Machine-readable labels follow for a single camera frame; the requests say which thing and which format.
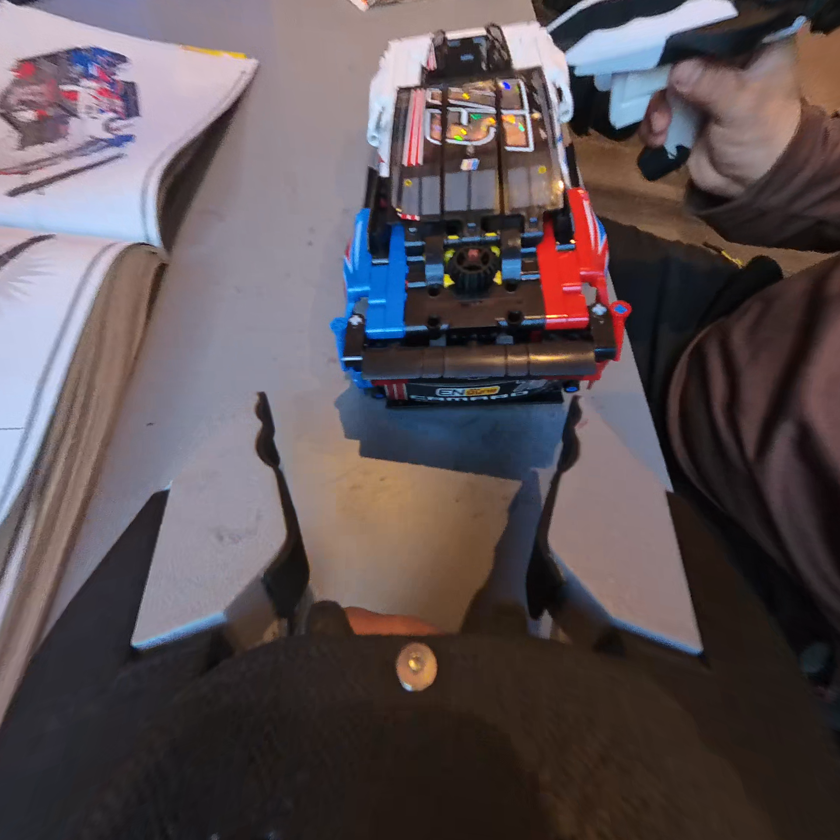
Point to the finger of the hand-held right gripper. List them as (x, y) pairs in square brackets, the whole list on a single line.
[(630, 46), (590, 19)]

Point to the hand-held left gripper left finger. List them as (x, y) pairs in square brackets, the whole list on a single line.
[(210, 558)]

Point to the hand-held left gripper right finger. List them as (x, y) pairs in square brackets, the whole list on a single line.
[(617, 558)]

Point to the brick-built toy race car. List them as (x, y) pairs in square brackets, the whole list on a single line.
[(459, 328)]

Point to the person's right forearm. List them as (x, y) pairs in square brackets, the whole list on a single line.
[(800, 197)]

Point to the person's right hand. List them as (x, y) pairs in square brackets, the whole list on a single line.
[(741, 118)]

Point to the open building instruction booklet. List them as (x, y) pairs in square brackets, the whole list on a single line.
[(65, 131)]

